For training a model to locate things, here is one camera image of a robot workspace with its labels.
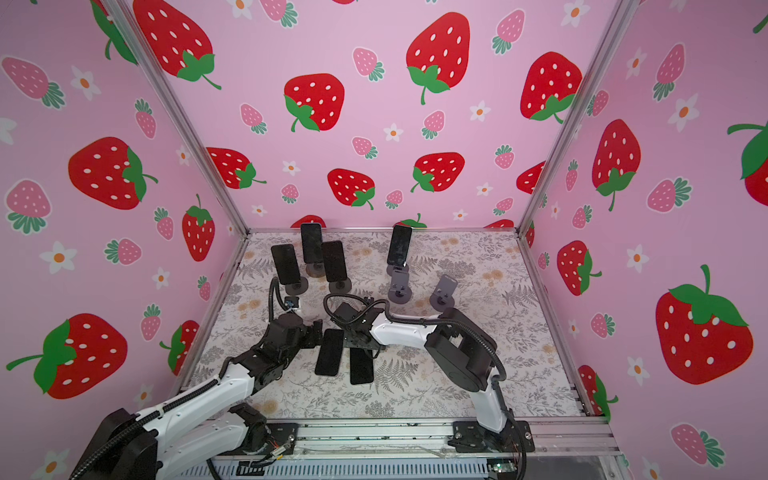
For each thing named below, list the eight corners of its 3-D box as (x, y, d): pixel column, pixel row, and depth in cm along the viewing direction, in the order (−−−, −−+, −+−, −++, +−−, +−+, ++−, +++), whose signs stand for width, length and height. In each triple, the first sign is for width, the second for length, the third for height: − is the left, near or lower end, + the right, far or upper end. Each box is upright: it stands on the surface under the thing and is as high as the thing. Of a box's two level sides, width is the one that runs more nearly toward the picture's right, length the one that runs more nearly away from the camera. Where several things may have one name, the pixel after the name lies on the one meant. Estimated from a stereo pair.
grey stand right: (430, 307, 101) (433, 291, 93) (439, 290, 105) (443, 273, 97) (448, 316, 99) (453, 299, 91) (457, 298, 103) (462, 280, 95)
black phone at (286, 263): (282, 290, 105) (266, 260, 92) (287, 275, 109) (272, 244, 96) (302, 290, 105) (289, 260, 92) (306, 275, 109) (294, 244, 96)
